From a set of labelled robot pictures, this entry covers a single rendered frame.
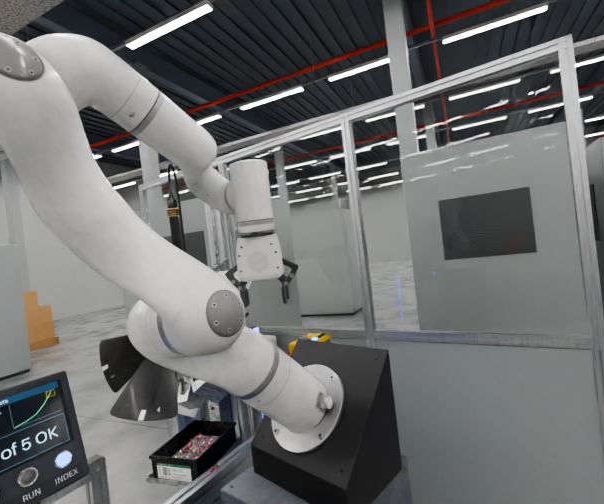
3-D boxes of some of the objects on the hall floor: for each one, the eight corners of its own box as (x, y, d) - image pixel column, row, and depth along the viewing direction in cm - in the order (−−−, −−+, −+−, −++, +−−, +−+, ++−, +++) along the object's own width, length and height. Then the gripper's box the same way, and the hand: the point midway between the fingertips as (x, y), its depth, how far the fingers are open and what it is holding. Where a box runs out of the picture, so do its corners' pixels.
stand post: (250, 544, 175) (223, 314, 174) (264, 550, 170) (236, 314, 169) (244, 551, 171) (216, 316, 171) (258, 558, 166) (229, 316, 166)
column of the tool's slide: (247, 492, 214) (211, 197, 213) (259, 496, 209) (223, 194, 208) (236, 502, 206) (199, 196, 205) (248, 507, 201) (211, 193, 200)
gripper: (295, 224, 83) (304, 296, 84) (224, 233, 84) (234, 303, 86) (292, 225, 75) (302, 304, 77) (214, 235, 77) (225, 312, 78)
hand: (265, 300), depth 81 cm, fingers open, 8 cm apart
